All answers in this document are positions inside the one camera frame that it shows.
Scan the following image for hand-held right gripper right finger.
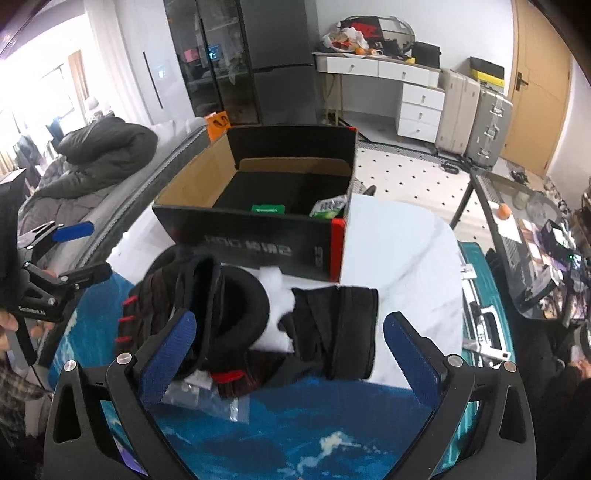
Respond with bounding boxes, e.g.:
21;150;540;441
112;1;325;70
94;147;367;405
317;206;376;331
383;311;539;480

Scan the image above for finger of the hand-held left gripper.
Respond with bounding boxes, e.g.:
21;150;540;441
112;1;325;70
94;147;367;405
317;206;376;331
23;262;113;296
18;220;95;260

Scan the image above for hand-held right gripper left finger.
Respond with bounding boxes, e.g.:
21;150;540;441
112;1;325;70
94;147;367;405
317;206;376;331
44;310;197;480

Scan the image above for clear plastic zip bag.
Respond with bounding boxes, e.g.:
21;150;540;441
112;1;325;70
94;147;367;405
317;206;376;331
164;369;252;423

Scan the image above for black fingerless glove red loops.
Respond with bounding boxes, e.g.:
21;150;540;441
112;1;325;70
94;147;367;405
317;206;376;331
210;285;380;400
113;253;273;370

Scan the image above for white foam piece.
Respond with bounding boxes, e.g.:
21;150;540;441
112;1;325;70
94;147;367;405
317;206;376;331
252;265;300;354

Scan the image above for black cardboard box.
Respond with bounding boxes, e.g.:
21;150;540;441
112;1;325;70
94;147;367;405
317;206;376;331
152;124;358;283

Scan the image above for person's left forearm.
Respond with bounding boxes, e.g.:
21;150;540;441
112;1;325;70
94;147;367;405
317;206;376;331
0;355;52;450

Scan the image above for person's left hand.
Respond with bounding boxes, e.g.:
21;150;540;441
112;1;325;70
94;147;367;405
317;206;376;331
0;309;52;344

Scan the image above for grey padded jacket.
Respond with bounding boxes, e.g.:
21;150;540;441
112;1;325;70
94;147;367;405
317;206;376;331
18;157;139;224

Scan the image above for black down jacket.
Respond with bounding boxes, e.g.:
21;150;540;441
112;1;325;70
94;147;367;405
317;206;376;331
58;117;158;164

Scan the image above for teal case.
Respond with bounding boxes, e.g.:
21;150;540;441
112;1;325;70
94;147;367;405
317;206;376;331
457;240;522;370

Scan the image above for blue printed mat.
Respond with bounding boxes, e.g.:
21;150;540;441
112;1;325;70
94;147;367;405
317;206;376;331
46;272;467;480

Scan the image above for glass table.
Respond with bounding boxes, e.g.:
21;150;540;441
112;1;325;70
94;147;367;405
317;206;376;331
450;166;591;319

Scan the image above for orange bag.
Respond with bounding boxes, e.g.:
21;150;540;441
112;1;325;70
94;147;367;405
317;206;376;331
205;111;230;141

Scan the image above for green and white packet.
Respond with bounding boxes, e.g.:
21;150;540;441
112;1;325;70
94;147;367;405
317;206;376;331
308;194;349;219

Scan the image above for small black screen device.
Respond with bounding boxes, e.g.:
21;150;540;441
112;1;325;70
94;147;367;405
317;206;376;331
540;219;578;254

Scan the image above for dark glass cabinet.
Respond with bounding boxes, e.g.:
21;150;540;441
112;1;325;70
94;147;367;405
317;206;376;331
164;0;259;127

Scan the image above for silver suitcase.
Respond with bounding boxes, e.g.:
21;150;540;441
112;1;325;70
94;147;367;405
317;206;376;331
464;85;514;169

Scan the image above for beige suitcase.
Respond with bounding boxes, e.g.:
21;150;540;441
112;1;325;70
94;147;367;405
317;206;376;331
435;68;481;155

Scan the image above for white desk with drawers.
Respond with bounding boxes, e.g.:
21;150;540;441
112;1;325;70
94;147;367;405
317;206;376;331
314;51;446;144

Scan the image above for grey refrigerator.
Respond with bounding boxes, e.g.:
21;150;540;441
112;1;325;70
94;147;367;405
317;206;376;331
240;0;324;126

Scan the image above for black and yellow box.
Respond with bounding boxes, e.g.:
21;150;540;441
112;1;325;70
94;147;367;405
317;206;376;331
468;56;505;88

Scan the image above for wooden door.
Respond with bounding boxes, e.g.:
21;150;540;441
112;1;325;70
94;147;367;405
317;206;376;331
501;0;575;178

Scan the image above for white plastic bag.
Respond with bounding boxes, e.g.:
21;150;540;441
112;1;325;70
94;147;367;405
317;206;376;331
322;27;370;52

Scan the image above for round mirror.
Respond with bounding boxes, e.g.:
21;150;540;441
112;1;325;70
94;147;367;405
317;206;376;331
379;15;416;54

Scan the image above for red and black bag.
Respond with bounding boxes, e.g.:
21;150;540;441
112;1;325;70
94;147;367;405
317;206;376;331
339;16;384;42

